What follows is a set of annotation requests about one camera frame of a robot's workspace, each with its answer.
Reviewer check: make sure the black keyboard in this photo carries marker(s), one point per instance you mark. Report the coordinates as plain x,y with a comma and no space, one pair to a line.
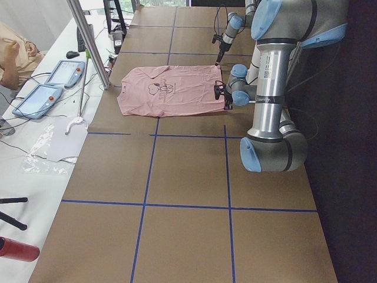
81,47

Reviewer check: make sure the black tripod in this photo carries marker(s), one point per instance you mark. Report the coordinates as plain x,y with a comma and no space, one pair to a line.
11,209

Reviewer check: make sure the clear plastic bag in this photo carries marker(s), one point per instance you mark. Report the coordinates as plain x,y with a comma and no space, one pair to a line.
36,162

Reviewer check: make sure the near blue teach pendant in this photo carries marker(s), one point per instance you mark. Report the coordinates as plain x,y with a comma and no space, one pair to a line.
38,101

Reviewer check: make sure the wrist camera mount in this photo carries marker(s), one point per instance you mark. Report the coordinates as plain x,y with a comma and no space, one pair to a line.
216,38
219,89

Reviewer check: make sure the red cylinder bottle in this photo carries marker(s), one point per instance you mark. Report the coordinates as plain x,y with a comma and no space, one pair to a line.
16,250

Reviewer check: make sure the aluminium frame post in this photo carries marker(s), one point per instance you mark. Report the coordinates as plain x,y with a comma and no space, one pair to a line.
82,25

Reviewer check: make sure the white paper sheet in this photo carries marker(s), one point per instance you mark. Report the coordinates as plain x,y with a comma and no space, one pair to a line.
68,137

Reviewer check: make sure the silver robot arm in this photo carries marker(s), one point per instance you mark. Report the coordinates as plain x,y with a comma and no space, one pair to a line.
273,143
235,23

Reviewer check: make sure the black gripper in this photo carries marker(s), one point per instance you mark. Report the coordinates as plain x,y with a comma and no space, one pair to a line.
228,102
223,48

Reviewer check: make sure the seated person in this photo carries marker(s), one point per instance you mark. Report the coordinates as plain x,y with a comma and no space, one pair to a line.
19,58

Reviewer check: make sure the pink Snoopy t-shirt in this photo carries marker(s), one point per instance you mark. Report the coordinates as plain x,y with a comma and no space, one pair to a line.
168,91

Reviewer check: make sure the blue teach pendant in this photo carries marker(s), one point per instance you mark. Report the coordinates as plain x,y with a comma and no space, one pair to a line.
38,101
66,73

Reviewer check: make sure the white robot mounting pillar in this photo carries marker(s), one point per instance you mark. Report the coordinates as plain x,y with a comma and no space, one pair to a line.
253,72

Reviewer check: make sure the black computer mouse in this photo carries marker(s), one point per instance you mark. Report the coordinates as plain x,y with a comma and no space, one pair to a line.
72,54

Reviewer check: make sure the far blue teach pendant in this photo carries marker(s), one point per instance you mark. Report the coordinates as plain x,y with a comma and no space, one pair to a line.
66,73

